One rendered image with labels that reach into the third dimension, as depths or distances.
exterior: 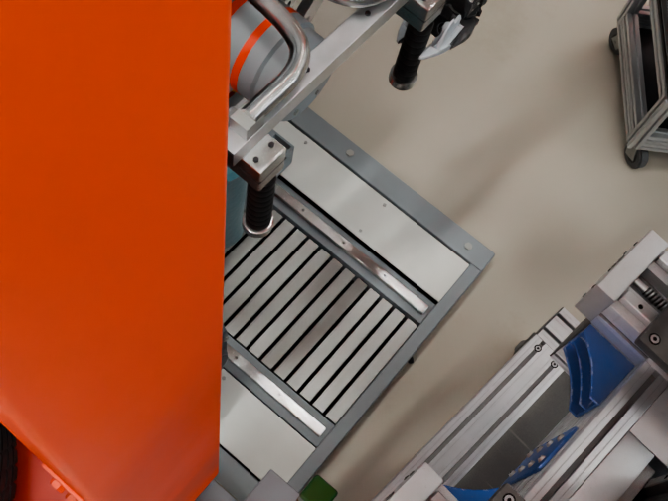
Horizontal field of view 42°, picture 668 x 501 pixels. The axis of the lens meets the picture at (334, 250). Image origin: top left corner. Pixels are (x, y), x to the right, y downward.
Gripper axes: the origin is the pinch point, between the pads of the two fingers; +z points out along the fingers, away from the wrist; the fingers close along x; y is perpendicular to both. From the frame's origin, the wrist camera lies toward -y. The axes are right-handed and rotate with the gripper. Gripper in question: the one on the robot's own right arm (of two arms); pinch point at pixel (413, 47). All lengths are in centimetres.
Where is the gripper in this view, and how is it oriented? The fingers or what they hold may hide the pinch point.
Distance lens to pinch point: 133.2
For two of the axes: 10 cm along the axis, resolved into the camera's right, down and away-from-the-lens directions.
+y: 1.2, -4.0, -9.1
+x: 7.7, 6.2, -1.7
